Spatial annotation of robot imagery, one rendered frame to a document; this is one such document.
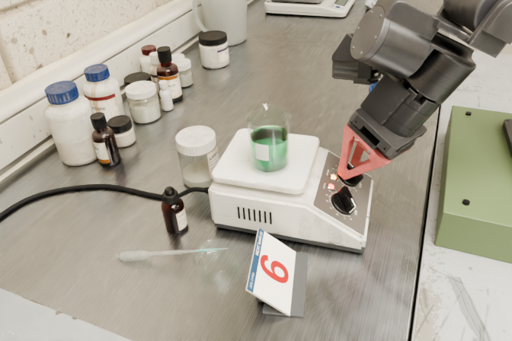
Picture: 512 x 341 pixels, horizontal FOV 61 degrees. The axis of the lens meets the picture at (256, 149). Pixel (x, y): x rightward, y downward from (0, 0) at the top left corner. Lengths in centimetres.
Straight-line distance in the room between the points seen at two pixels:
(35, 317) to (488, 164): 58
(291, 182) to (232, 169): 8
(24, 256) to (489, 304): 56
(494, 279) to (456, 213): 8
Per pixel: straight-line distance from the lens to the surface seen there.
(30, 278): 62
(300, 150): 58
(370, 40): 46
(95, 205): 69
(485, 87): 100
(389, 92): 51
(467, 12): 49
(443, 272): 57
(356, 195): 59
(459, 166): 64
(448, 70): 49
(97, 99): 82
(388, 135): 51
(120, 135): 78
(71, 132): 75
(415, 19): 47
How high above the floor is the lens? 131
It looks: 34 degrees down
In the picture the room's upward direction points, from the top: 3 degrees counter-clockwise
